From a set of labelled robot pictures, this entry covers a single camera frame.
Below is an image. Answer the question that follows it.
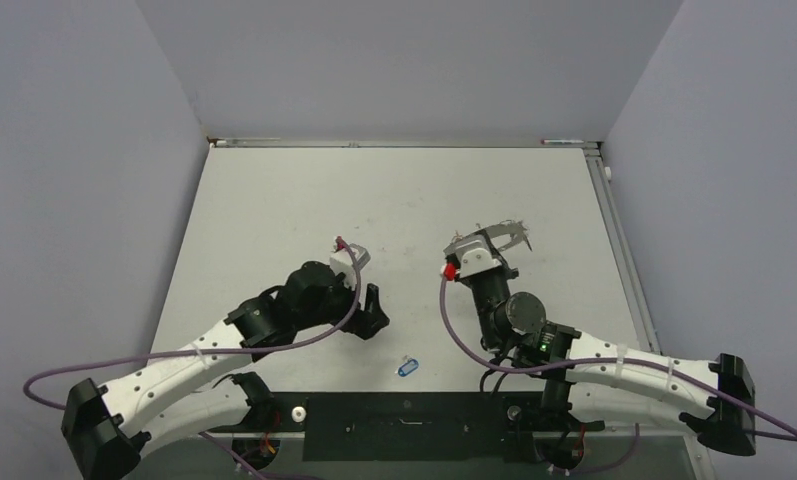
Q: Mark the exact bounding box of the red white marker pen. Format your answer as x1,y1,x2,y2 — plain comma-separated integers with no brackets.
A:
541,139,586,146

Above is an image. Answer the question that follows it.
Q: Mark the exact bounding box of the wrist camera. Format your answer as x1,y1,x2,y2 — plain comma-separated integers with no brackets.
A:
441,235,503,281
328,236,371,290

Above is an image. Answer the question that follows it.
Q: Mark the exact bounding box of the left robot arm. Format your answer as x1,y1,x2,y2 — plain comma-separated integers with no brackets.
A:
61,261,389,479

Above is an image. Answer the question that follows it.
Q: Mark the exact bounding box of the aluminium frame rail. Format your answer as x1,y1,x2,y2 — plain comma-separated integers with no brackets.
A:
583,142,707,439

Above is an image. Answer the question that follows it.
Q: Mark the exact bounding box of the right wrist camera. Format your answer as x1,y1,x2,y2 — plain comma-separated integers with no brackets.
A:
441,235,503,281

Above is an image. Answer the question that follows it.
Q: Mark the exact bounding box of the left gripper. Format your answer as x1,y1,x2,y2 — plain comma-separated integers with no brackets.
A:
296,268,387,339

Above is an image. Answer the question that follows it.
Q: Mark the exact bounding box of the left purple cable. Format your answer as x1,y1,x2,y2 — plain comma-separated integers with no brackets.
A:
23,239,363,480

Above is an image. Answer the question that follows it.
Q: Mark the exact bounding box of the metal key ring plate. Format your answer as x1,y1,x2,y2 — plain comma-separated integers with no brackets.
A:
443,220,532,256

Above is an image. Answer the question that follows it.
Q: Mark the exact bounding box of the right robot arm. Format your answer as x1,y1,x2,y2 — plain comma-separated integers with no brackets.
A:
442,238,758,457

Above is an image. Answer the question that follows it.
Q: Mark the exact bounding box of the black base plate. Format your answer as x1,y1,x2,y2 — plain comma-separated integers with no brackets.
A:
215,391,604,462

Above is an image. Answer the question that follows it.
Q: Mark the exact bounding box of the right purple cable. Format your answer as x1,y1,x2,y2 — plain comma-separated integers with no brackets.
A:
438,274,797,477

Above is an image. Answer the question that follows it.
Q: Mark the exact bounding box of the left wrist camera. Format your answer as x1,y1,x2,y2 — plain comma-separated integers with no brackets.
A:
328,236,371,290

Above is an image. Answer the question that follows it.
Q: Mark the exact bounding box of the purple cable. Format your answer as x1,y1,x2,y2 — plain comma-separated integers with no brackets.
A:
23,239,363,480
438,274,797,477

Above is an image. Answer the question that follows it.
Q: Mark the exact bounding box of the blue tagged key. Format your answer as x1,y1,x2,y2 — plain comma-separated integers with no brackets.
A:
396,357,420,378

